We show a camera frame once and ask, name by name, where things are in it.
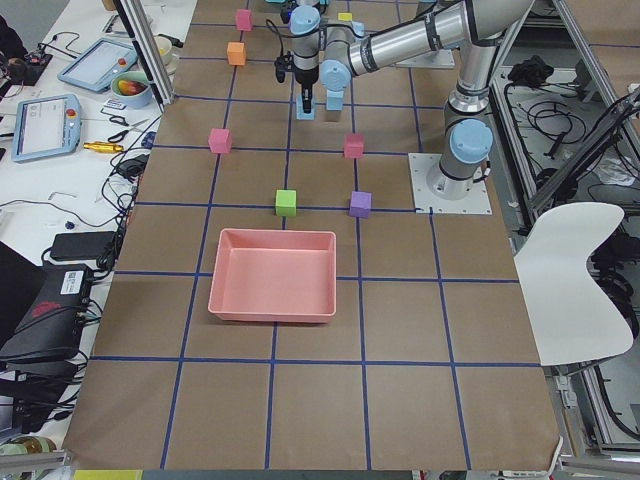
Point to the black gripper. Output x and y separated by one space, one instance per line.
304 77

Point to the light blue foam block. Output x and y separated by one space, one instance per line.
334 100
301 113

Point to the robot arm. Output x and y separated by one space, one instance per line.
334 52

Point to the pink foam block left inner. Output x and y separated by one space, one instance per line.
353 145

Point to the pink foam block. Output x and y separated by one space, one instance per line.
244 20
353 145
220 141

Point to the orange foam block outer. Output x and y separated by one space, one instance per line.
236 53

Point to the pink foam block right outer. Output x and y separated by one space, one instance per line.
244 20

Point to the pink foam block left outer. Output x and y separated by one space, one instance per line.
220 141

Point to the green foam block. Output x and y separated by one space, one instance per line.
286 203

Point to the purple foam block left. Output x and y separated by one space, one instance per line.
360 204

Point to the cream bowl with lemon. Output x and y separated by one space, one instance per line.
168 56

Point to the blue bowl with fruit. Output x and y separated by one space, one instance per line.
132 89

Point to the pink plastic tray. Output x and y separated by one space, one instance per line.
274 276

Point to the black scissors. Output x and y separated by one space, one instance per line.
121 135

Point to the teach pendant far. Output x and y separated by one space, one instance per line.
97 67

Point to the teach pendant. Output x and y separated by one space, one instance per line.
97 67
46 127

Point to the teach pendant near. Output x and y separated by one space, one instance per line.
46 127

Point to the black power adapter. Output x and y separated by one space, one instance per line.
81 246

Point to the black laptop bag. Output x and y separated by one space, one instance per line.
40 312

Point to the white chair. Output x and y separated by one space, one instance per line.
572 318

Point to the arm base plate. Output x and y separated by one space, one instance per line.
441 59
435 193

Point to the aluminium frame post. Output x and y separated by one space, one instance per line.
139 32

